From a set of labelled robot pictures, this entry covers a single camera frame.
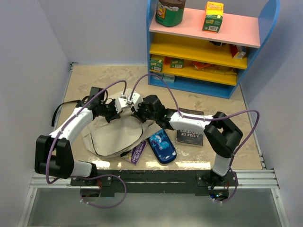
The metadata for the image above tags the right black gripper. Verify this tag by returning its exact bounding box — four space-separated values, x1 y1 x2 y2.
131 101 158 124

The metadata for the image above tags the beige canvas backpack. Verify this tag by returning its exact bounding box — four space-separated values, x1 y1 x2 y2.
51 87 157 158

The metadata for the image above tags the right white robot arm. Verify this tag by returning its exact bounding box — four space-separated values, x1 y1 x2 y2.
127 94 243 187

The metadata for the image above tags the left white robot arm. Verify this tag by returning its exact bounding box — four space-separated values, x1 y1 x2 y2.
34 86 118 185

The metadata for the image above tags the light blue box right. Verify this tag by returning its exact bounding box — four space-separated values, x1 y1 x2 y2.
163 74 175 83

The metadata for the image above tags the light blue box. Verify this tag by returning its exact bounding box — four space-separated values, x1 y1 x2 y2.
151 72 163 79
163 74 175 83

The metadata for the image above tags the light blue box left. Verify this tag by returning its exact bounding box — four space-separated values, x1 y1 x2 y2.
151 72 163 79

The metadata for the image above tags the blue shark pencil case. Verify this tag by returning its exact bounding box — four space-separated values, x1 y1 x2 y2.
147 129 177 164

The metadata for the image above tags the A Tale of Two Cities book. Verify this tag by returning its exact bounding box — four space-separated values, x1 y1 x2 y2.
175 108 204 147

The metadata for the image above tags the green box left shelf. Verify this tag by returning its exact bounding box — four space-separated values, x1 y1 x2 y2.
149 58 164 72

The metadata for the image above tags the green box shelf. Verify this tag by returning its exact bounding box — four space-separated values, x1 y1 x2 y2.
149 58 164 72
170 58 185 69

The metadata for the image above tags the purple 52-Storey Treehouse book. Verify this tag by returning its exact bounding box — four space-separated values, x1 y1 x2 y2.
120 140 147 165

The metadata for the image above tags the green box middle shelf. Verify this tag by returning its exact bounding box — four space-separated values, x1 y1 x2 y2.
170 58 185 69

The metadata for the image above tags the blue colourful shelf unit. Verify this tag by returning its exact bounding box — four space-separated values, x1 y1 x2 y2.
146 0 280 99

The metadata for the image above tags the orange snack packet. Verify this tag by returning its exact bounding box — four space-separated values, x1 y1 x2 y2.
191 61 213 70

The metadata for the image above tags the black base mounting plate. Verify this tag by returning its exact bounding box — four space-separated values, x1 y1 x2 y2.
71 170 238 198

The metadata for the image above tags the green brown jar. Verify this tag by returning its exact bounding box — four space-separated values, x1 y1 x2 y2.
155 0 186 27

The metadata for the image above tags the red white box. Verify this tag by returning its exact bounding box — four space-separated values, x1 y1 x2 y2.
229 44 247 59

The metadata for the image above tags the yellow green carton box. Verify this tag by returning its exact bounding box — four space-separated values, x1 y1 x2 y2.
202 1 224 33

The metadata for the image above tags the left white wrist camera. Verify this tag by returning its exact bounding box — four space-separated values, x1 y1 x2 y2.
115 94 129 114

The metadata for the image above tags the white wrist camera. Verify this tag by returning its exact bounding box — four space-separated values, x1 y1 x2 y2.
115 94 129 114
127 92 143 111

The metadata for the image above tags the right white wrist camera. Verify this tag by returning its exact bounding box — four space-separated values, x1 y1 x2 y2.
127 92 143 111

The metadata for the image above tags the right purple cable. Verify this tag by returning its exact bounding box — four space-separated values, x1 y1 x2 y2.
129 73 261 203

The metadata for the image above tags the purple cable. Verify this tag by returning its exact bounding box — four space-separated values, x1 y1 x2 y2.
45 79 127 209
129 73 261 203

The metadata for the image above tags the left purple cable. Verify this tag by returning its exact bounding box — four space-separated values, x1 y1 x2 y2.
45 79 127 209

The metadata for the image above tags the aluminium rail frame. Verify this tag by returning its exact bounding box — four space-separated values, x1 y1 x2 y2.
16 61 288 227

